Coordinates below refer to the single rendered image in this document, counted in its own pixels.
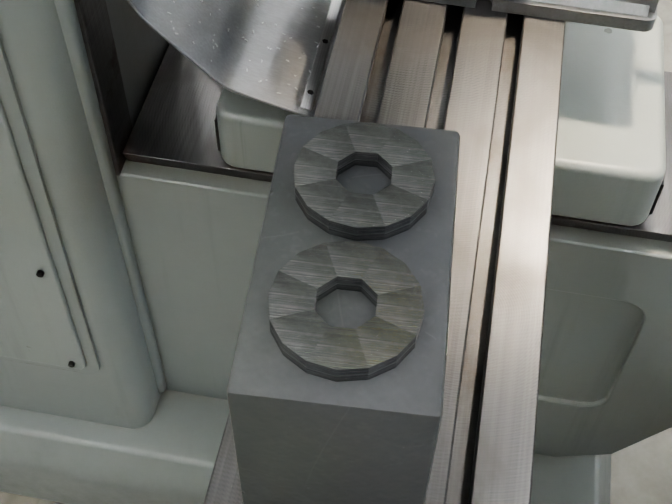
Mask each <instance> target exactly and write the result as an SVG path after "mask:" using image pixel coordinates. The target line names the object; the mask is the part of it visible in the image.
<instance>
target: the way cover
mask: <svg viewBox="0 0 672 504"><path fill-rule="evenodd" d="M126 1H127V2H128V3H129V5H130V6H131V8H132V9H133V10H134V11H135V13H136V14H137V15H138V16H139V17H140V18H141V19H142V20H143V21H144V22H145V23H146V24H147V25H148V26H149V27H150V28H152V29H153V30H154V31H155V32H156V33H158V34H159V35H160V36H161V37H162V38H164V39H165V40H166V41H167V42H168V43H170V44H171V45H172V46H173V47H174V48H176V49H177V50H178V51H179V52H180V53H182V54H183V55H184V56H185V57H186V58H188V59H189V60H190V61H191V62H192V63H194V64H195V65H196V66H197V67H198V68H200V69H201V70H202V71H203V72H204V73H206V74H207V75H208V76H209V77H210V78H212V79H213V80H214V81H215V82H216V83H218V84H219V85H220V86H222V87H223V88H225V89H227V90H229V91H231V92H233V93H236V94H238V95H241V96H244V97H247V98H250V99H253V100H256V101H259V102H262V103H265V104H268V105H271V106H274V107H277V108H280V109H283V110H286V111H289V112H292V113H294V114H297V115H300V116H308V117H313V115H314V112H315V108H316V104H317V101H318V97H319V94H320V90H321V87H322V83H323V80H324V76H325V73H326V69H327V66H328V62H329V59H330V55H331V52H332V48H333V44H334V41H335V37H336V34H337V30H338V27H339V23H340V20H341V16H342V13H343V9H344V6H345V2H346V0H259V1H255V0H203V2H202V1H200V0H126ZM173 1H175V3H173ZM257 4H258V5H259V6H258V5H257ZM312 7H315V9H314V8H312ZM301 8H303V9H301ZM218 9H220V10H218ZM167 12H170V13H171V14H169V13H167ZM210 13H211V16H210ZM316 16H317V17H318V18H317V17H316ZM170 21H172V23H171V22H170ZM199 21H201V23H199ZM262 22H264V23H263V24H262ZM188 24H190V26H188ZM274 24H277V25H274ZM317 26H320V28H319V27H317ZM173 27H174V28H175V29H174V30H173ZM228 28H229V29H230V30H229V32H228V31H227V29H228ZM237 28H238V29H237ZM253 30H254V33H253ZM175 33H178V34H175ZM282 33H284V34H285V35H284V34H282ZM213 34H215V36H214V35H213ZM243 36H244V37H245V38H241V37H243ZM289 37H292V39H289ZM212 39H214V42H213V40H212ZM244 39H247V40H248V41H246V40H244ZM193 41H194V43H195V44H193ZM284 41H285V42H284ZM315 42H317V43H318V44H317V43H315ZM215 43H216V44H217V45H218V47H217V46H216V45H215ZM213 46H214V49H213ZM317 46H318V48H317ZM267 47H269V49H268V48H267ZM277 47H278V48H280V49H277ZM270 48H272V49H271V50H270ZM303 53H305V54H303ZM299 57H301V58H302V59H299ZM286 59H287V60H289V62H288V61H286ZM323 59H324V61H323ZM211 60H212V62H211ZM249 60H251V61H249ZM261 61H262V63H261ZM246 68H248V72H247V71H246ZM309 70H310V71H311V72H312V73H310V72H309ZM294 75H296V77H295V76H294ZM266 79H267V81H265V80H266ZM260 80H262V81H261V82H258V81H260ZM288 84H290V85H288ZM295 87H296V88H297V89H298V90H296V89H295ZM277 92H279V93H281V94H278V93H277Z"/></svg>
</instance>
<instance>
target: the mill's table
mask: <svg viewBox="0 0 672 504"><path fill-rule="evenodd" d="M491 10H492V2H491V1H489V0H478V1H477V2H476V6H475V8H469V7H462V6H455V5H448V4H441V3H434V2H427V1H420V0H346V2H345V6H344V9H343V13H342V16H341V20H340V23H339V27H338V30H337V34H336V37H335V41H334V44H333V48H332V52H331V55H330V59H329V62H328V66H327V69H326V73H325V76H324V80H323V83H322V87H321V90H320V94H319V97H318V101H317V104H316V108H315V112H314V115H313V117H318V118H329V119H339V120H350V121H360V122H372V123H381V124H391V125H402V126H412V127H423V128H433V129H444V130H454V131H457V132H458V133H459V135H460V148H459V164H458V180H457V196H456V198H457V204H456V220H455V228H454V243H453V259H452V275H451V291H450V307H449V322H448V324H449V331H448V347H447V356H446V370H445V386H444V402H443V416H442V421H441V426H440V431H439V435H438V440H437V445H436V450H435V455H434V460H433V465H432V470H431V475H430V480H429V484H428V489H427V494H426V499H425V504H531V492H532V478H533V464H534V450H535V437H536V423H537V409H538V395H539V381H540V368H541V354H542V340H543V326H544V312H545V298H546V285H547V271H548V257H549V243H550V229H551V216H552V202H553V188H554V174H555V160H556V147H557V133H558V119H559V105H560V91H561V78H562V64H563V50H564V36H565V22H566V21H562V20H555V19H548V18H541V17H533V16H526V15H519V14H512V13H505V12H498V11H491ZM203 504H243V499H242V492H241V485H240V479H239V472H238V465H237V458H236V452H235V445H234V438H233V431H232V425H231V418H230V412H229V415H228V419H227V422H226V426H225V429H224V433H223V436H222V440H221V443H220V447H219V450H218V454H217V457H216V461H215V464H214V468H213V472H212V475H211V479H210V482H209V486H208V489H207V493H206V496H205V500H204V503H203Z"/></svg>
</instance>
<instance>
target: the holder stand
mask: <svg viewBox="0 0 672 504"><path fill-rule="evenodd" d="M459 148H460V135H459V133H458V132H457V131H454V130H444V129H433V128H423V127H412V126H402V125H391V124H381V123H372V122H360V121H350V120H339V119H329V118H318V117H308V116H298V115H288V116H287V117H286V118H285V120H284V124H283V129H282V134H281V138H280V143H279V148H278V152H277V157H276V162H275V166H274V171H273V176H272V180H271V185H270V190H269V194H268V199H267V204H266V208H265V213H264V218H263V222H262V227H261V232H260V236H259V241H258V246H257V250H256V255H255V260H254V264H253V269H252V274H251V278H250V283H249V288H248V292H247V297H246V302H245V306H244V311H243V316H242V320H241V325H240V330H239V334H238V339H237V344H236V348H235V353H234V358H233V362H232V367H231V372H230V376H229V381H228V386H227V390H226V391H227V398H228V405H229V411H230V418H231V425H232V431H233V438H234V445H235V452H236V458H237V465H238V472H239V479H240V485H241V492H242V499H243V504H425V499H426V494H427V489H428V484H429V480H430V475H431V470H432V465H433V460H434V455H435V450H436V445H437V440H438V435H439V431H440V426H441V421H442V416H443V402H444V386H445V370H446V356H447V347H448V331H449V324H448V322H449V307H450V291H451V275H452V259H453V243H454V228H455V220H456V204H457V198H456V196H457V180H458V164H459Z"/></svg>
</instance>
